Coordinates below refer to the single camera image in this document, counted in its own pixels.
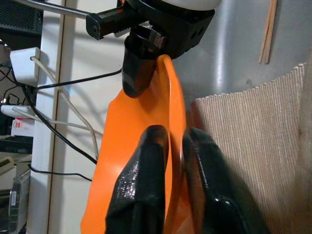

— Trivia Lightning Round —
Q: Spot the orange plastic plate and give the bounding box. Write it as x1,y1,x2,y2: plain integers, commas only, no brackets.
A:
79,55,195,234

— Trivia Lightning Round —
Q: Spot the black mesh box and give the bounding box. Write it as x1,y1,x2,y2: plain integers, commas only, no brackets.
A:
0,0,43,44

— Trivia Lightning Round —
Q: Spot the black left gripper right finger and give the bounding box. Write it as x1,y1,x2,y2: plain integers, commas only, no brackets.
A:
181,126,258,234

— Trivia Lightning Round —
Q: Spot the white cable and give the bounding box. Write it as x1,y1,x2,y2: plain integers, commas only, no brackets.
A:
30,57,103,159

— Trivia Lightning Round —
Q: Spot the white power strip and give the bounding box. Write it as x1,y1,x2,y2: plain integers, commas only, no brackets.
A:
0,104,35,120

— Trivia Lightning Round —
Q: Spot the steel faucet pipe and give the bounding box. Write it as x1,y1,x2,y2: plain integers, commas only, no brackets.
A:
14,0,89,18

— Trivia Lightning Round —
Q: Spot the white power adapter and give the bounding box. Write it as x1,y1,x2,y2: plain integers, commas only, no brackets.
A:
9,47,41,87

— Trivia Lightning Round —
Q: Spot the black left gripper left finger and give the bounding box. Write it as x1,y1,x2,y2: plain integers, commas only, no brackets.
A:
104,125,171,234

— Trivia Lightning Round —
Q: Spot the black power cable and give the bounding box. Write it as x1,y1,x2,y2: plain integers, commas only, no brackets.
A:
36,69,122,90

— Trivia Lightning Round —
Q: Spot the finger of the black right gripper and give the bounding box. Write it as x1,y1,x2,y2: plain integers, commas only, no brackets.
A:
122,24,169,98

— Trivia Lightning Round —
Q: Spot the stainless steel sink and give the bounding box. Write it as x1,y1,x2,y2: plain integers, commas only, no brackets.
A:
170,0,312,115

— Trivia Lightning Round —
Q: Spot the beige woven mat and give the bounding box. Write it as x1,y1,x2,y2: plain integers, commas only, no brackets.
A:
190,62,312,234

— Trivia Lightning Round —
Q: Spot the thick black cable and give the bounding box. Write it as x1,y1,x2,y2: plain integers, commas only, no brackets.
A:
21,85,98,164

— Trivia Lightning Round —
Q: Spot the thin black cable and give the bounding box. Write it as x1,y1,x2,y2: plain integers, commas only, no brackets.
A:
28,163,93,181

